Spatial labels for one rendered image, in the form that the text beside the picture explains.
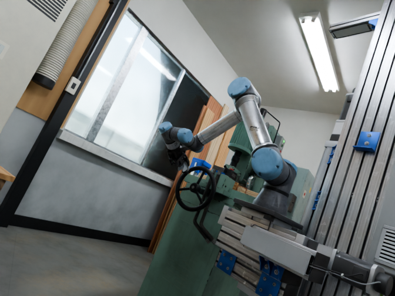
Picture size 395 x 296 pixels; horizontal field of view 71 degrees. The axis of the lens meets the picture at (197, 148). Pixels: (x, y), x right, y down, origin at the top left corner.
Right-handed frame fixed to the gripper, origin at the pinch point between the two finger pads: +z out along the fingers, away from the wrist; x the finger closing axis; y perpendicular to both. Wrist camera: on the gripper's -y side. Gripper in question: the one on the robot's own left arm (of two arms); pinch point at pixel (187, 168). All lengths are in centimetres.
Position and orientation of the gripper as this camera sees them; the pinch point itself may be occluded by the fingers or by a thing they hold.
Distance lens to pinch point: 173.9
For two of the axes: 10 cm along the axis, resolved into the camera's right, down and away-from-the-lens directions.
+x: 7.7, 1.5, -6.3
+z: 3.1, 7.7, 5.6
